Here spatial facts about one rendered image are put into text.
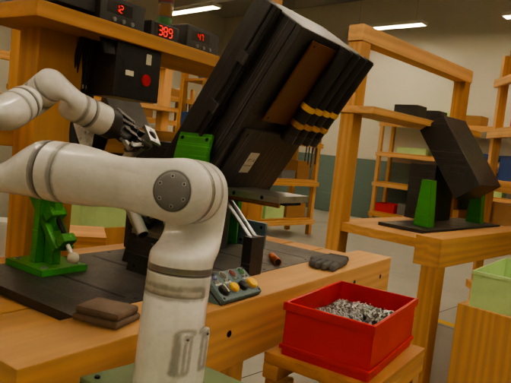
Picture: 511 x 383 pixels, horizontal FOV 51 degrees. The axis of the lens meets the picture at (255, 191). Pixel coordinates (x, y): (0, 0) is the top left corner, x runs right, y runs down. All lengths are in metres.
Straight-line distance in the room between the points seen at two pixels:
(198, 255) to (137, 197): 0.11
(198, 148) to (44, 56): 0.46
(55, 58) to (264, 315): 0.87
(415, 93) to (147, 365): 10.67
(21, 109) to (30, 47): 0.48
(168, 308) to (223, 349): 0.50
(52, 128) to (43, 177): 0.74
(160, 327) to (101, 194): 0.20
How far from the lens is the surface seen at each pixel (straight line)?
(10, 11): 1.50
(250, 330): 1.31
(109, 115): 1.31
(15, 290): 1.26
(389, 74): 11.63
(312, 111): 1.50
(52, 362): 0.92
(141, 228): 1.36
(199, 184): 0.71
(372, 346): 1.17
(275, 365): 1.26
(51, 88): 1.21
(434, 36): 11.35
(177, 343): 0.76
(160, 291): 0.75
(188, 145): 1.47
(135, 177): 0.75
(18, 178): 0.86
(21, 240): 1.57
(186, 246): 0.76
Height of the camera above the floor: 1.25
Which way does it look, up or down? 5 degrees down
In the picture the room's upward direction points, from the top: 6 degrees clockwise
